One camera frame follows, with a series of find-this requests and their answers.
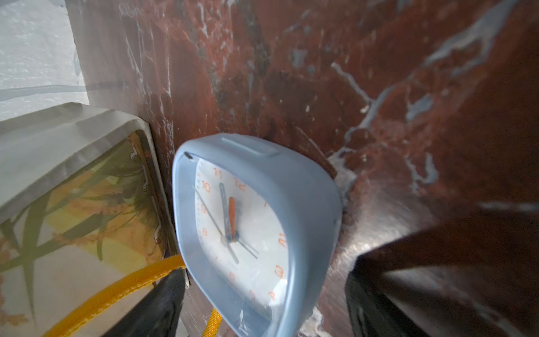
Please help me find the white canvas tote bag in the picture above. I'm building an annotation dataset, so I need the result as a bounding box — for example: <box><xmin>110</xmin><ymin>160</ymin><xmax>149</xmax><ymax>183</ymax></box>
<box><xmin>0</xmin><ymin>102</ymin><xmax>224</xmax><ymax>337</ymax></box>

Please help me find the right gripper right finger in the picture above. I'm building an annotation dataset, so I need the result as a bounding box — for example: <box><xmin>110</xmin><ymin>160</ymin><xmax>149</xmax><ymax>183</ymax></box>
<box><xmin>345</xmin><ymin>269</ymin><xmax>421</xmax><ymax>336</ymax></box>

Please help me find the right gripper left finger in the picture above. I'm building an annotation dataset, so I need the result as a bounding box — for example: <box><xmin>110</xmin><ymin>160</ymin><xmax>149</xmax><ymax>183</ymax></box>
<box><xmin>105</xmin><ymin>269</ymin><xmax>185</xmax><ymax>337</ymax></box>

